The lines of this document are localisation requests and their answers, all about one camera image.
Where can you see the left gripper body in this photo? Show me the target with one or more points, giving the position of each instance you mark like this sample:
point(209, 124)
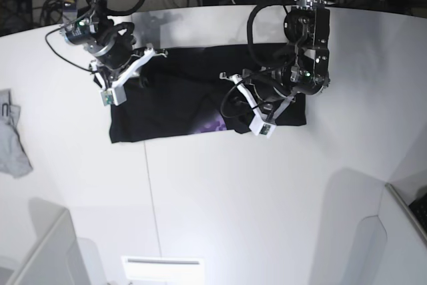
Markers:
point(267, 85)

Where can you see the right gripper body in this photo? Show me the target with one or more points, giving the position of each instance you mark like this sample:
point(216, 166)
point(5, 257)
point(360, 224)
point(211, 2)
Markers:
point(114, 56)

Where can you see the black T-shirt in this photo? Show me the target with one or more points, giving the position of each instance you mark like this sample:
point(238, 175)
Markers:
point(186, 95)

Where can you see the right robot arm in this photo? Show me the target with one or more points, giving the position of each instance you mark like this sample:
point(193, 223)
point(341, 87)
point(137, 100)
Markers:
point(89, 23)

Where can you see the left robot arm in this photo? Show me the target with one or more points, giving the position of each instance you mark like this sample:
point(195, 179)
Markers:
point(305, 58)

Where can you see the grey folded cloth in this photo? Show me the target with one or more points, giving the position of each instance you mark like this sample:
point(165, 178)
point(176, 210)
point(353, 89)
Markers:
point(14, 160)

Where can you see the white tray front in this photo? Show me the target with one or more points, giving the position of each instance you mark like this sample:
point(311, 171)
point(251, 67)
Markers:
point(174, 270)

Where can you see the white bin right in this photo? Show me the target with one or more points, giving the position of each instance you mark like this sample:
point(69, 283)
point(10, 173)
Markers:
point(390, 247)

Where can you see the white bin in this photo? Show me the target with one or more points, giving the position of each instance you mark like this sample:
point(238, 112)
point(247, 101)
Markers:
point(55, 258)
point(390, 247)

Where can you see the white bin left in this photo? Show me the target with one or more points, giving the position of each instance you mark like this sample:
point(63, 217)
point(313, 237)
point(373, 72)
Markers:
point(55, 258)

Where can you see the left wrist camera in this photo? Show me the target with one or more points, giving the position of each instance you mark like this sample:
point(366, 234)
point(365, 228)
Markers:
point(258, 126)

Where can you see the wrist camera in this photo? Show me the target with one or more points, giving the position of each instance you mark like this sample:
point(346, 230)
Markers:
point(258, 126)
point(113, 96)

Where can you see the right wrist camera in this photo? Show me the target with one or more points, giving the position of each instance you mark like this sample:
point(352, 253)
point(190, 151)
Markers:
point(113, 96)

